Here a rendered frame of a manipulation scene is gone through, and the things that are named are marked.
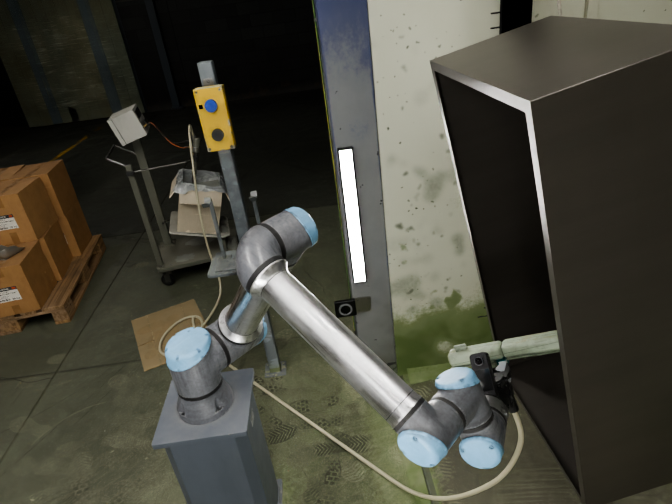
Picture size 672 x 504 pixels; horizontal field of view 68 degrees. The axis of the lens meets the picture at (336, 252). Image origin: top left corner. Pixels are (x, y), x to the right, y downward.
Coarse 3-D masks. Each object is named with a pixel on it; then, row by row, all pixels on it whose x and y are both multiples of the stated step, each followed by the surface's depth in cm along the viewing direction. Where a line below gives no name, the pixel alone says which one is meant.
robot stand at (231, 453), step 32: (160, 416) 168; (224, 416) 165; (256, 416) 184; (160, 448) 158; (192, 448) 161; (224, 448) 162; (256, 448) 175; (192, 480) 168; (224, 480) 169; (256, 480) 174
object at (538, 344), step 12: (528, 336) 133; (540, 336) 130; (552, 336) 128; (456, 348) 141; (468, 348) 140; (480, 348) 137; (492, 348) 135; (504, 348) 133; (516, 348) 132; (528, 348) 130; (540, 348) 129; (552, 348) 128; (456, 360) 140; (468, 360) 139; (492, 360) 136; (516, 408) 139
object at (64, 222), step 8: (72, 208) 413; (80, 208) 431; (72, 216) 410; (80, 216) 427; (64, 224) 399; (72, 224) 406; (80, 224) 423; (64, 232) 401; (72, 232) 403; (80, 232) 420; (88, 232) 438; (72, 240) 406; (80, 240) 416; (88, 240) 434; (72, 248) 408; (80, 248) 413
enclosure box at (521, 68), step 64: (448, 64) 126; (512, 64) 107; (576, 64) 93; (640, 64) 84; (448, 128) 147; (512, 128) 149; (576, 128) 88; (640, 128) 89; (512, 192) 159; (576, 192) 94; (640, 192) 95; (512, 256) 170; (576, 256) 100; (640, 256) 102; (512, 320) 183; (576, 320) 108; (640, 320) 110; (512, 384) 186; (576, 384) 117; (640, 384) 120; (576, 448) 129; (640, 448) 131
